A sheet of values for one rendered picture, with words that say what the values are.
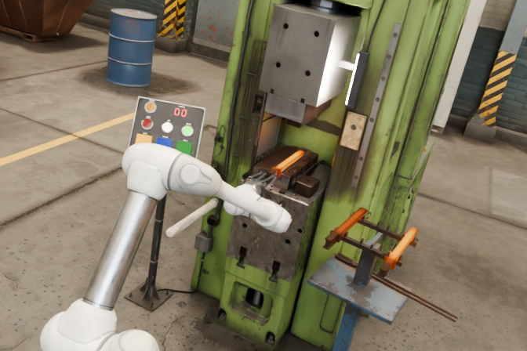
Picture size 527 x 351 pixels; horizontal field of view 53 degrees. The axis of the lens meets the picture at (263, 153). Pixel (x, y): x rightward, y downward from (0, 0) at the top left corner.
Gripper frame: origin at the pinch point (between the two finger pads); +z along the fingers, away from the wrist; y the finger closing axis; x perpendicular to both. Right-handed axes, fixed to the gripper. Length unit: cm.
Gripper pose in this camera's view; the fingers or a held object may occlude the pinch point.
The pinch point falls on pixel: (271, 174)
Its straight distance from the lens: 256.2
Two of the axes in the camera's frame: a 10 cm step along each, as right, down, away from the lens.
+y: 8.9, 3.1, -3.4
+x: 1.6, -9.0, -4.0
